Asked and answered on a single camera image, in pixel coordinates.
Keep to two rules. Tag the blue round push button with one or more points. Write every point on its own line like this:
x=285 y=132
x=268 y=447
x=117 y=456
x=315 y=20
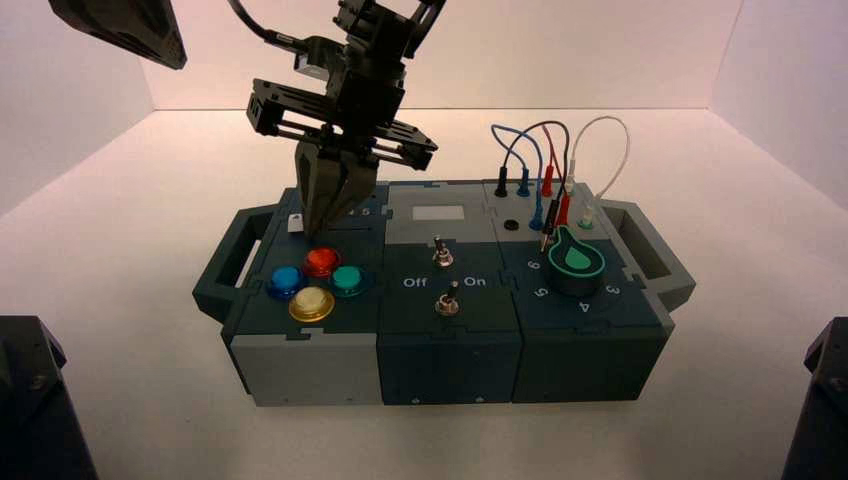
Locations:
x=287 y=281

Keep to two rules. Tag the small grey display screen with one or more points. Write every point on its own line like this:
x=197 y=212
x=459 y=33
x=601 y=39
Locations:
x=437 y=213

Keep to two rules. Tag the red round push button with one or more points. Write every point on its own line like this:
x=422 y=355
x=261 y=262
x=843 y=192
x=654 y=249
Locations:
x=322 y=262

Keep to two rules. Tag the white slider knob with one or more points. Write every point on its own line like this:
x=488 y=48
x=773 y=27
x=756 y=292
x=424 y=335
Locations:
x=295 y=223

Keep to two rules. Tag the black green rotary knob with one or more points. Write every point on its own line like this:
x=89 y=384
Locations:
x=574 y=275

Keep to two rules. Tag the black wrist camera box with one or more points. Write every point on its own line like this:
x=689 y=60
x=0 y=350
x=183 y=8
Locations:
x=319 y=54

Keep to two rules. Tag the metal toggle switch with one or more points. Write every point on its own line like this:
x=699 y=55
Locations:
x=448 y=303
x=442 y=255

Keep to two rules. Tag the black round jack socket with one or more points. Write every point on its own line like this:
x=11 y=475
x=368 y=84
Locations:
x=510 y=224

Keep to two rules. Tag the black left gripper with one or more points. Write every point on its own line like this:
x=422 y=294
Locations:
x=368 y=93

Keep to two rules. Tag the yellow round push button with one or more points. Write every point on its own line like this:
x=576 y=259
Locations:
x=311 y=303

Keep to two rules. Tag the dark teal grey control box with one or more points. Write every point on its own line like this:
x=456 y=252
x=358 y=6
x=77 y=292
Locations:
x=444 y=361

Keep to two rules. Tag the green round push button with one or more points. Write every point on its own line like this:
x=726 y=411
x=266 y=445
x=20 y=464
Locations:
x=348 y=280

